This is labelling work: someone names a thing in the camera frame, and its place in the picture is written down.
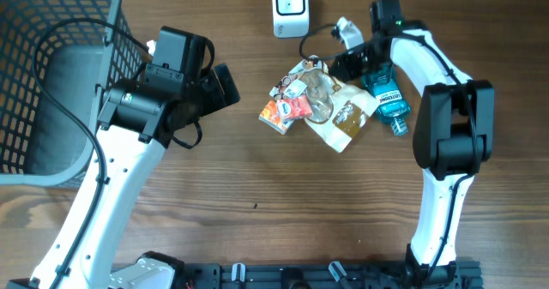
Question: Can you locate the blue mouthwash bottle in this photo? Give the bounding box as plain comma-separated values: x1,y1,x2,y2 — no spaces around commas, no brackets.
361,63,411,136

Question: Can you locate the beige snack pouch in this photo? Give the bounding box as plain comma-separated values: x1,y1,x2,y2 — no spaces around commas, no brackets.
269,55,379,153

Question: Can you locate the orange small box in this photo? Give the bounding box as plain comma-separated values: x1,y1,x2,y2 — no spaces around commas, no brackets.
259,100,293,135

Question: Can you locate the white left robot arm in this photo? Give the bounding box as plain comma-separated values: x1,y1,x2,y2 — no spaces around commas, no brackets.
7,27,240,288

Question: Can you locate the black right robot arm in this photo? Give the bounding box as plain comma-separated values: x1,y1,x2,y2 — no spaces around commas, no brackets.
329,0,495,288

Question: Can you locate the white barcode scanner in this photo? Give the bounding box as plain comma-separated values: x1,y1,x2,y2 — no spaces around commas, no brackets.
272,0,310,39

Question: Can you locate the grey plastic mesh basket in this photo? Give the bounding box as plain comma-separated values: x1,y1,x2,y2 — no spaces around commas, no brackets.
1,0,142,188

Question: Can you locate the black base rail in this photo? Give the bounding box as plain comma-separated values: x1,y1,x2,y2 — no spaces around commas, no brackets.
176,262,484,289

